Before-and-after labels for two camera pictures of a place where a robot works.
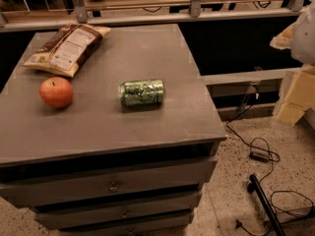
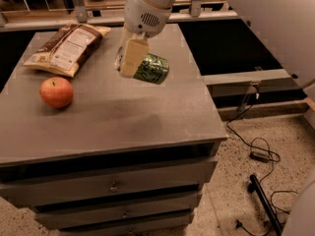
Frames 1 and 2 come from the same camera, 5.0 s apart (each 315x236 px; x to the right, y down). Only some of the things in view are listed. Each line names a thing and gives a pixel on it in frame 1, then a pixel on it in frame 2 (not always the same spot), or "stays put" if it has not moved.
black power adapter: [257, 155] stays put
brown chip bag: [62, 53] stays put
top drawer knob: [113, 188] stays put
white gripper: [305, 36] to [144, 17]
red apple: [56, 91] stays put
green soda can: [143, 91] to [153, 68]
